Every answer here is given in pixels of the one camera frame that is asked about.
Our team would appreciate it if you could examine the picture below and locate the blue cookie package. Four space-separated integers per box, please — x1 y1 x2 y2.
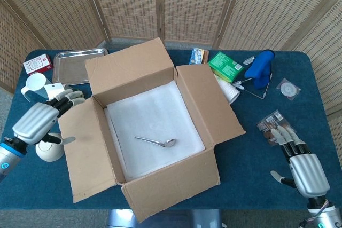
189 48 205 65

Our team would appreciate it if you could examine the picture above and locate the brown snack packet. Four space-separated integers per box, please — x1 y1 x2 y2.
256 109 296 147

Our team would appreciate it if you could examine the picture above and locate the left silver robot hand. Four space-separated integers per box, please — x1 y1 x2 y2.
12 89 86 146

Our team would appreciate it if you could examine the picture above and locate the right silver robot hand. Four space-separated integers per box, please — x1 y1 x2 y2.
270 128 331 198

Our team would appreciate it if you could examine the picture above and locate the rectangular stainless steel tray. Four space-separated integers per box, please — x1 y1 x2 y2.
52 48 109 85

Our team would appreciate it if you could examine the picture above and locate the blue oven mitt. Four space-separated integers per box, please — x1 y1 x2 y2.
244 49 275 90

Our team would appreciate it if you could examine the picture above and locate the stack of white paper cups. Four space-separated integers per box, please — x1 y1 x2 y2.
216 77 241 105

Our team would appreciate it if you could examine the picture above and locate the small red white carton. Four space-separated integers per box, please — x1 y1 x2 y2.
22 53 53 76

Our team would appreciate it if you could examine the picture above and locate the green tissue pack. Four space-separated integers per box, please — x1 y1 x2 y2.
208 51 244 83

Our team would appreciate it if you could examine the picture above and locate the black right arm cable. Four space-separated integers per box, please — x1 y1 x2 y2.
298 216 314 228

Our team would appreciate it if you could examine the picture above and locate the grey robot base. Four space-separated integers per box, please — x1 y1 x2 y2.
106 208 224 228

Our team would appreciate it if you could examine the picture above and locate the large cardboard shipping box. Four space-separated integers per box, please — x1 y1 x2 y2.
58 37 246 223

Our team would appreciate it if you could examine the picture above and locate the bamboo folding screen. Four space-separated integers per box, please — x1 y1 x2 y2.
0 0 342 159

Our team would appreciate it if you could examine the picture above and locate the yellow green sponge pack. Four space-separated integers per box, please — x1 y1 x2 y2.
44 83 81 101

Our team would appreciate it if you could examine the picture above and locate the round disc in clear bag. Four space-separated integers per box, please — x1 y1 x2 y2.
276 77 301 101

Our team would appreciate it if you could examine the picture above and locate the beige upturned bowl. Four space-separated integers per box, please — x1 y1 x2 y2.
35 132 65 162

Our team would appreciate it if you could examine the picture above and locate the blue felt table cover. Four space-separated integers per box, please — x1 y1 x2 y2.
0 49 342 210

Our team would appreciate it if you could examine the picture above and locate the white foam sheet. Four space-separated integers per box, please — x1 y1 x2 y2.
103 80 206 183

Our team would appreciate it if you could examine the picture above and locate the metal spoon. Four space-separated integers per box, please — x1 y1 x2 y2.
134 136 176 148

